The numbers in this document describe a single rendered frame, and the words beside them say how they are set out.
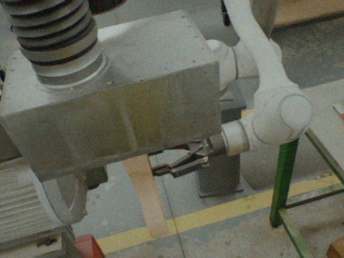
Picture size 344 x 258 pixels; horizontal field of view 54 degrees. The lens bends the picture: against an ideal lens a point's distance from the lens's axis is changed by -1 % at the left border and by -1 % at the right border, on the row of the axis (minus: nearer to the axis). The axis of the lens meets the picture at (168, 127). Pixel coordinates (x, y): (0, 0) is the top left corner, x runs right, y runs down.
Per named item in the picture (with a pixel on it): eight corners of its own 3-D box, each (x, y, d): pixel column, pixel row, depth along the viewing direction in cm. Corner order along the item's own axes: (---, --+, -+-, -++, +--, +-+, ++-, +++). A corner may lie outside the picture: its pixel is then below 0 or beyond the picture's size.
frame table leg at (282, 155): (272, 230, 189) (292, 111, 126) (268, 222, 192) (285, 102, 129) (281, 228, 189) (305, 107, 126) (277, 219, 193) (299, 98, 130)
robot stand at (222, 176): (192, 164, 229) (181, 80, 180) (233, 157, 229) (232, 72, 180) (199, 198, 209) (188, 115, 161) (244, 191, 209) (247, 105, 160)
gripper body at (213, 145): (228, 161, 92) (195, 170, 92) (218, 140, 99) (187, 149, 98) (227, 142, 87) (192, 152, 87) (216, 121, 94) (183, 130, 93)
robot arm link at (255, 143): (232, 120, 99) (243, 110, 86) (282, 106, 100) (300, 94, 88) (244, 156, 98) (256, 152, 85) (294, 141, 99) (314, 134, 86)
